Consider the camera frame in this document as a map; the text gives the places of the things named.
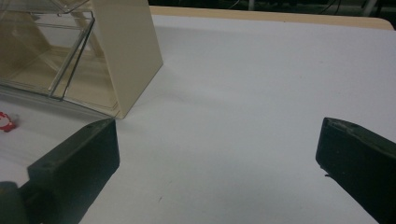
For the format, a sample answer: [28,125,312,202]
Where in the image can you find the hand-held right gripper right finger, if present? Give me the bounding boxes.
[315,117,396,224]

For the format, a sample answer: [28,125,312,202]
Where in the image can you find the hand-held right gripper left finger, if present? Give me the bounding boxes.
[19,118,120,224]

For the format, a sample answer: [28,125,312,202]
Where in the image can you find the small red and white object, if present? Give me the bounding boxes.
[0,111,17,133]

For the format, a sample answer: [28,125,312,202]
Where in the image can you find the beige storage box with clear drawers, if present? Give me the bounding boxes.
[0,0,164,119]

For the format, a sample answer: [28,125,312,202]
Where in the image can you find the white table cloth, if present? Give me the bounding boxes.
[0,14,396,224]

